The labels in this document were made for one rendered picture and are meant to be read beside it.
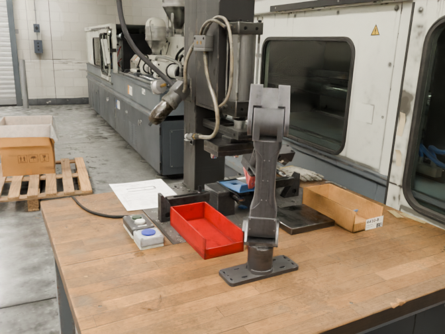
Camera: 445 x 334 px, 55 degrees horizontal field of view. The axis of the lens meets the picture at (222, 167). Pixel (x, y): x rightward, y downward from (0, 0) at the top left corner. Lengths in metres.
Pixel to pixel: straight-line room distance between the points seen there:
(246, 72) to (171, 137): 3.23
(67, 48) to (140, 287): 9.59
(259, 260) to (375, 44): 1.07
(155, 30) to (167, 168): 1.97
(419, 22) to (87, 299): 1.31
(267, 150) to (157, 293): 0.41
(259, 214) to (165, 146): 3.57
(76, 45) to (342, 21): 8.88
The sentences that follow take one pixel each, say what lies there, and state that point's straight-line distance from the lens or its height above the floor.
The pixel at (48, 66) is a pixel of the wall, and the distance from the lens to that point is 10.45.
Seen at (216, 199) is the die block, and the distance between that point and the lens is 1.39.
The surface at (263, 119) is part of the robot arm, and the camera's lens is 0.94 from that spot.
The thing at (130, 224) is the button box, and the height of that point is 0.93.
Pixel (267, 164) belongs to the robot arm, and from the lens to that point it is 0.97.
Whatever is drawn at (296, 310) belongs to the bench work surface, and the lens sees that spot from 0.98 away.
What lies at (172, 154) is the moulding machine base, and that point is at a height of 0.30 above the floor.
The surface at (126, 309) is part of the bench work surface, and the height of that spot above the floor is 0.90.
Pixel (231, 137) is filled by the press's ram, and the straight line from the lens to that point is 1.38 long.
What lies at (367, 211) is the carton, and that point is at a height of 0.93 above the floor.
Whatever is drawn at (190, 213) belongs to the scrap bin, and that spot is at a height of 0.93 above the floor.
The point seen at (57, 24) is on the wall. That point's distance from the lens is 10.45.
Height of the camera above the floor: 1.45
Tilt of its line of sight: 16 degrees down
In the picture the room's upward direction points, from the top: 2 degrees clockwise
